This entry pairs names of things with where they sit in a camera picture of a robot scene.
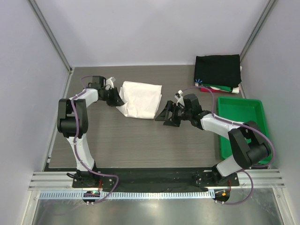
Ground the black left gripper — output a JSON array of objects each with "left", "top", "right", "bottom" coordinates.
[{"left": 100, "top": 86, "right": 125, "bottom": 107}]

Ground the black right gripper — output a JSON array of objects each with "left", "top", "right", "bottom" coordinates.
[{"left": 155, "top": 100, "right": 192, "bottom": 127}]

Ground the white t-shirt red print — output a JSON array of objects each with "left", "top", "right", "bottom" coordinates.
[{"left": 116, "top": 81, "right": 162, "bottom": 119}]

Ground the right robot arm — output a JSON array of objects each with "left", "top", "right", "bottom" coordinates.
[{"left": 155, "top": 92, "right": 272, "bottom": 186}]

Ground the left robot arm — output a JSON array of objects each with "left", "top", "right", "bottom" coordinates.
[{"left": 57, "top": 75, "right": 124, "bottom": 187}]

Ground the folded red t-shirt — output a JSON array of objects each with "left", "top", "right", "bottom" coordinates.
[{"left": 200, "top": 87, "right": 218, "bottom": 92}]

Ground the folded green t-shirt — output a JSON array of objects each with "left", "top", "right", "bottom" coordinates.
[{"left": 210, "top": 86, "right": 233, "bottom": 92}]

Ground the green plastic tray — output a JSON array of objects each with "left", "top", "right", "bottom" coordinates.
[{"left": 217, "top": 96, "right": 275, "bottom": 165}]

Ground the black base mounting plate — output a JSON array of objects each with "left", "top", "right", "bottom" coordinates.
[{"left": 67, "top": 167, "right": 240, "bottom": 193}]

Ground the folded white t-shirt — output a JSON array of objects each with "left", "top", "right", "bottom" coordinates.
[{"left": 231, "top": 86, "right": 240, "bottom": 94}]

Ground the aluminium extrusion crossbar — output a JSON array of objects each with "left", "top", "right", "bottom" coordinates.
[{"left": 28, "top": 169, "right": 285, "bottom": 190}]

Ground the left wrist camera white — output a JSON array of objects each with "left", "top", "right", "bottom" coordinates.
[{"left": 105, "top": 77, "right": 116, "bottom": 90}]

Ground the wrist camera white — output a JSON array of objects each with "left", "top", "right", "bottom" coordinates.
[
  {"left": 174, "top": 90, "right": 185, "bottom": 106},
  {"left": 105, "top": 77, "right": 116, "bottom": 90}
]

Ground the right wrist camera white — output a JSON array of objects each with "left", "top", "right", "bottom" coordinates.
[{"left": 174, "top": 90, "right": 185, "bottom": 106}]

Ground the slotted cable duct rail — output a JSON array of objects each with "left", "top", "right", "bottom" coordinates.
[{"left": 39, "top": 189, "right": 215, "bottom": 200}]

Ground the left aluminium frame post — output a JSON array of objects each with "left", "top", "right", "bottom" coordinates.
[{"left": 27, "top": 0, "right": 72, "bottom": 73}]

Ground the aluminium frame post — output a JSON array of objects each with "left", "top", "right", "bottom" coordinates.
[
  {"left": 27, "top": 0, "right": 72, "bottom": 73},
  {"left": 240, "top": 0, "right": 277, "bottom": 62}
]

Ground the right aluminium frame post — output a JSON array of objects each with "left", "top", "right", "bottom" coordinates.
[{"left": 240, "top": 0, "right": 277, "bottom": 62}]

